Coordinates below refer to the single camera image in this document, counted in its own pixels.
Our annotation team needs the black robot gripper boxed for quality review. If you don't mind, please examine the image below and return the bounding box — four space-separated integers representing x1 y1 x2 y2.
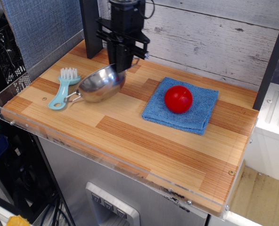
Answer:
96 0 150 73

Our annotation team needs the stainless steel strainer bowl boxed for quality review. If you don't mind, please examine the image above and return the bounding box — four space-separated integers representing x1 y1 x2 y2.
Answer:
64 64 127 103

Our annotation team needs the light blue scrub brush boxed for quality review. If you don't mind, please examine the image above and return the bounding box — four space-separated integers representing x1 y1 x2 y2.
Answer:
48 68 81 110

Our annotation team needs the folded blue cloth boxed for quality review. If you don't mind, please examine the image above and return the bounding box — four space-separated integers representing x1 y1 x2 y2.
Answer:
141 77 219 135

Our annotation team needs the red ball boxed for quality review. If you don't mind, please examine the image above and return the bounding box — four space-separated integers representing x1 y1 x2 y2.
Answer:
164 85 193 113

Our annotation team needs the black plastic crate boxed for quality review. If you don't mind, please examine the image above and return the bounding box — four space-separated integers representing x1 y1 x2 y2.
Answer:
0 20 26 91

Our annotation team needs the silver toy appliance cabinet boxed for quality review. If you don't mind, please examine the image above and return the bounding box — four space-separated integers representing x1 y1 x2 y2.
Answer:
39 138 209 226

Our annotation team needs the white toy sink counter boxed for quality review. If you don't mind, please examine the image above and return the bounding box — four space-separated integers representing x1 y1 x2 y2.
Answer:
244 83 279 180

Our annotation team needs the clear acrylic table guard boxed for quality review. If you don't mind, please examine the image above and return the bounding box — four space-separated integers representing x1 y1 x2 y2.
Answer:
0 41 258 219

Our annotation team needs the yellow object bottom left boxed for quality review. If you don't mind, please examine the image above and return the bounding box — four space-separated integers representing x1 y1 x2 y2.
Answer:
6 215 31 226

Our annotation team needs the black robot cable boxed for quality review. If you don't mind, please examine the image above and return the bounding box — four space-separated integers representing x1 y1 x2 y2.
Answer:
139 0 155 20

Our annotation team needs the dark grey left post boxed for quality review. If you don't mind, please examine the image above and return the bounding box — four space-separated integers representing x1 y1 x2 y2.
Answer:
79 0 103 59

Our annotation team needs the dark grey post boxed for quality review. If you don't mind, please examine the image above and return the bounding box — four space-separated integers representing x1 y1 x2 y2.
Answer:
79 0 103 59
252 0 279 111

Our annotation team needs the dark grey right post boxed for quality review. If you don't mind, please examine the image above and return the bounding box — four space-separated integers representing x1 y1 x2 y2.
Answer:
252 0 279 111

